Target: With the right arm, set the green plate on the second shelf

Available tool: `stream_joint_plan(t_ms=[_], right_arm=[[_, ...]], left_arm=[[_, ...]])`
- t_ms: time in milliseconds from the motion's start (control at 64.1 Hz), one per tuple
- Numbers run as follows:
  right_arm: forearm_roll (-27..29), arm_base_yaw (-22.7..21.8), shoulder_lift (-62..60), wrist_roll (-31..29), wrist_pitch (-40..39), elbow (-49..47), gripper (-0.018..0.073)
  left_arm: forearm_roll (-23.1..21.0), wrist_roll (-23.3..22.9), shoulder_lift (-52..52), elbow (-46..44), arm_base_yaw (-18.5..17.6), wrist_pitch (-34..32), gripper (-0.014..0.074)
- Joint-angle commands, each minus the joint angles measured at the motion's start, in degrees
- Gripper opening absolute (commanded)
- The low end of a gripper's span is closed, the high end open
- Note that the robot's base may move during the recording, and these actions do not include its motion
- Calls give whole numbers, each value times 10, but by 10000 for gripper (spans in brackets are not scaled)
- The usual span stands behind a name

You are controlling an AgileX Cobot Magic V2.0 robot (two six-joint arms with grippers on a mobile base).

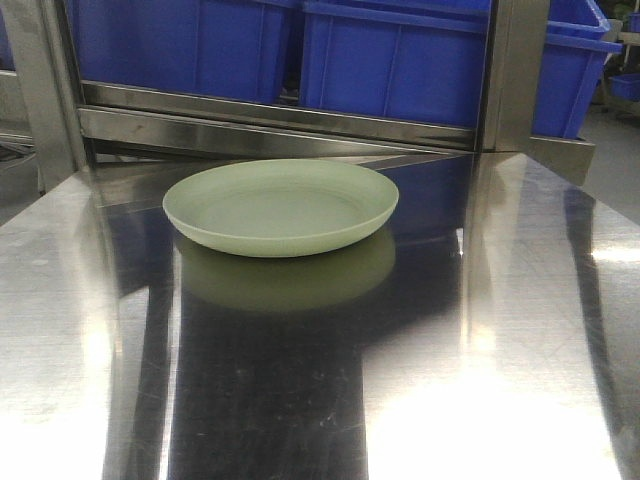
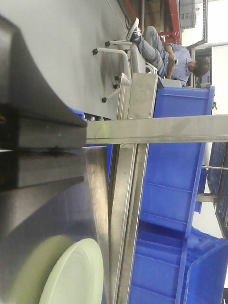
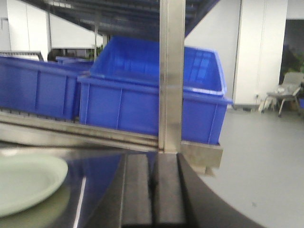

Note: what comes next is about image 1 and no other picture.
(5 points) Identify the stainless steel shelf rack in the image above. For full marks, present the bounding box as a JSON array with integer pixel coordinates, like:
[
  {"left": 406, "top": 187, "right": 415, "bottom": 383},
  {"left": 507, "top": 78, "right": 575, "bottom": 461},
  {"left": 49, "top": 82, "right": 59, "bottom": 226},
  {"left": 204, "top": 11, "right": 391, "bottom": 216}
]
[{"left": 0, "top": 0, "right": 597, "bottom": 201}]

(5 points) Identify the blue plastic bin centre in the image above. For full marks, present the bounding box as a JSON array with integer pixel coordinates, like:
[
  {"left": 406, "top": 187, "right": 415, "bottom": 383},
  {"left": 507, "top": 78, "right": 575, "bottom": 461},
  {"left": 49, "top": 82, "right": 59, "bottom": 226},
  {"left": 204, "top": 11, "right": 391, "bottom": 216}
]
[{"left": 299, "top": 1, "right": 488, "bottom": 128}]

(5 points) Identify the blue plastic bin left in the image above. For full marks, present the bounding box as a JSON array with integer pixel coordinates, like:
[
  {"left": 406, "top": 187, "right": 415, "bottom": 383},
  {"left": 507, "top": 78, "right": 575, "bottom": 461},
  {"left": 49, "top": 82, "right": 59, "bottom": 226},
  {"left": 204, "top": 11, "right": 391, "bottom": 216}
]
[{"left": 66, "top": 1, "right": 299, "bottom": 103}]

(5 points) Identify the blue plastic bin right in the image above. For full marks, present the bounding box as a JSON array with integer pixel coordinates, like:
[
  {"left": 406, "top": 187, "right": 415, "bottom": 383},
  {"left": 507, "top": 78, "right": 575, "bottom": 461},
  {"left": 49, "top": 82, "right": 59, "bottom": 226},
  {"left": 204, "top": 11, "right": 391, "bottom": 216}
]
[{"left": 532, "top": 1, "right": 622, "bottom": 139}]

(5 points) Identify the green round plate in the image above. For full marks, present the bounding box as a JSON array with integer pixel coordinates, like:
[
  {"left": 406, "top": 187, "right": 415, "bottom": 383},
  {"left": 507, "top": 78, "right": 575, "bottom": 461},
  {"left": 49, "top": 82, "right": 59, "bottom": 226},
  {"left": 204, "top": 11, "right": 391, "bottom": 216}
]
[{"left": 162, "top": 159, "right": 400, "bottom": 258}]

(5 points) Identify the small blue background bin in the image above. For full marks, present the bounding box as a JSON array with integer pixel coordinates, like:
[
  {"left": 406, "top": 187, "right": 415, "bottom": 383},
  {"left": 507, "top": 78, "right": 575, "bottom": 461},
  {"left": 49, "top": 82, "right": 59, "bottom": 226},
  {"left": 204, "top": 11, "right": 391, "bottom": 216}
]
[{"left": 609, "top": 73, "right": 640, "bottom": 102}]

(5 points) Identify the blue plastic bin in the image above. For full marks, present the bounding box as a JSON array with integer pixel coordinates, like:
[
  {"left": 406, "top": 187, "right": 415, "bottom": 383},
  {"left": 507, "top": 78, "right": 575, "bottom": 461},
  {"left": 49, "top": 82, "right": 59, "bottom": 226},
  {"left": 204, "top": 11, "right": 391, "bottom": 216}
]
[
  {"left": 66, "top": 1, "right": 299, "bottom": 103},
  {"left": 299, "top": 1, "right": 488, "bottom": 128},
  {"left": 532, "top": 1, "right": 622, "bottom": 139}
]

